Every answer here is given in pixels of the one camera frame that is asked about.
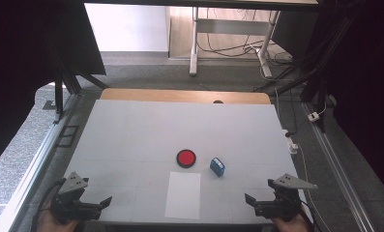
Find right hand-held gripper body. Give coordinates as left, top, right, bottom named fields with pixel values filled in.
left=267, top=173, right=319, bottom=223

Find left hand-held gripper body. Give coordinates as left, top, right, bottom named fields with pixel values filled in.
left=49, top=171, right=103, bottom=224

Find blue stamp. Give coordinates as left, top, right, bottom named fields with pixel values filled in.
left=209, top=157, right=226, bottom=178

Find round red ink pad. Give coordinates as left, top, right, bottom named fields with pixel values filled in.
left=175, top=149, right=197, bottom=169

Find person's right hand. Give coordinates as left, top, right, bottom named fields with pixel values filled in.
left=271, top=209, right=311, bottom=232

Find person's left hand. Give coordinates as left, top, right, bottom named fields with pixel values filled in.
left=36, top=209, right=81, bottom=232

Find white power strip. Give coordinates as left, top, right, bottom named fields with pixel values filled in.
left=281, top=129, right=300, bottom=156

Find white paper sheet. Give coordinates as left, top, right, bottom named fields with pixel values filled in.
left=164, top=171, right=202, bottom=220

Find white table cover board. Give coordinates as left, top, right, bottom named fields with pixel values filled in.
left=63, top=99, right=315, bottom=225

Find small white adapter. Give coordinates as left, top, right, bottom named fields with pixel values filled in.
left=307, top=110, right=321, bottom=123

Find wooden table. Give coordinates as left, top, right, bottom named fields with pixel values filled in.
left=100, top=88, right=272, bottom=105

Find black curtain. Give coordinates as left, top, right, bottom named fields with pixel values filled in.
left=271, top=0, right=384, bottom=202
left=0, top=0, right=107, bottom=173

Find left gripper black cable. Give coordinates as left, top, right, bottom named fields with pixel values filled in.
left=30, top=179, right=67, bottom=232

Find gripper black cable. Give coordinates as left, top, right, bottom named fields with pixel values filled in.
left=30, top=179, right=67, bottom=232
left=298, top=198, right=314, bottom=232

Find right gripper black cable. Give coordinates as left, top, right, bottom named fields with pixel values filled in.
left=298, top=198, right=314, bottom=232

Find white cable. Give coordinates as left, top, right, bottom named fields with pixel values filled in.
left=296, top=144, right=324, bottom=232

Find aluminium rail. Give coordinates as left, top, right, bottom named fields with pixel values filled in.
left=0, top=92, right=81, bottom=232
left=301, top=101, right=375, bottom=232

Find black frame strut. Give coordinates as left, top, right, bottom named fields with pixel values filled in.
left=43, top=54, right=109, bottom=126

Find black floor cables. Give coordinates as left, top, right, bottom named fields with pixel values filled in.
left=196, top=7, right=294, bottom=67

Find white metal desk frame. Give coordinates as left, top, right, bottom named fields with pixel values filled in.
left=189, top=7, right=281, bottom=79

